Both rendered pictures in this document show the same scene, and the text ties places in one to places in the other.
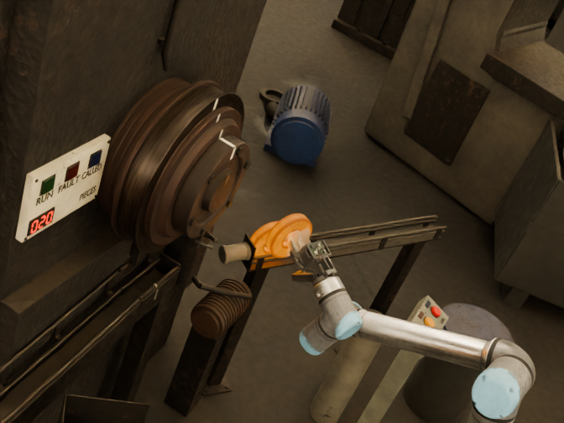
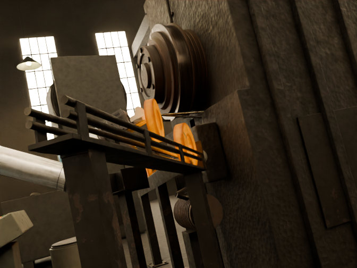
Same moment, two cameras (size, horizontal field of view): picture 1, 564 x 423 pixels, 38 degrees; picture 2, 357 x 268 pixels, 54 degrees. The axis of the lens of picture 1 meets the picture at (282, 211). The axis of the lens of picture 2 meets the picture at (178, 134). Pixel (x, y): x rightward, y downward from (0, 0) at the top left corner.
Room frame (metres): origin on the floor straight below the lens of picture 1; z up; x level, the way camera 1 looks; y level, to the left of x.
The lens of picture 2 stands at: (3.10, -0.69, 0.62)
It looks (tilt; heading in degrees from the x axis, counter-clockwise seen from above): 7 degrees up; 145
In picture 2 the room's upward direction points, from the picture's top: 13 degrees counter-clockwise
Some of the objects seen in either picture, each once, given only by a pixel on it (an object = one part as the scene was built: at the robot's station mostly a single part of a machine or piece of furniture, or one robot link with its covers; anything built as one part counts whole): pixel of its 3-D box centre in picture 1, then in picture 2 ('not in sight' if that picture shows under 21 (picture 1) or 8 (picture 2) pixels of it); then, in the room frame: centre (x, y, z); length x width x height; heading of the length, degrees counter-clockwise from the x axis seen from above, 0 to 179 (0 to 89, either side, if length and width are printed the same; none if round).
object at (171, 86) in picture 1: (157, 153); (183, 71); (1.76, 0.36, 1.11); 0.47 x 0.10 x 0.47; 165
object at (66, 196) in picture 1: (65, 186); not in sight; (1.44, 0.47, 1.15); 0.26 x 0.02 x 0.18; 165
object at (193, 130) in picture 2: (185, 250); (209, 152); (1.97, 0.23, 0.68); 0.11 x 0.08 x 0.24; 75
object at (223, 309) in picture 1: (206, 347); (209, 267); (2.02, 0.06, 0.27); 0.22 x 0.13 x 0.53; 165
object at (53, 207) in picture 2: not in sight; (58, 222); (-1.09, 0.34, 0.39); 1.03 x 0.83 x 0.79; 79
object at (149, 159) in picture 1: (182, 169); (168, 73); (1.74, 0.28, 1.11); 0.47 x 0.06 x 0.47; 165
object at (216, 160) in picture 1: (213, 187); (149, 75); (1.71, 0.19, 1.11); 0.28 x 0.06 x 0.28; 165
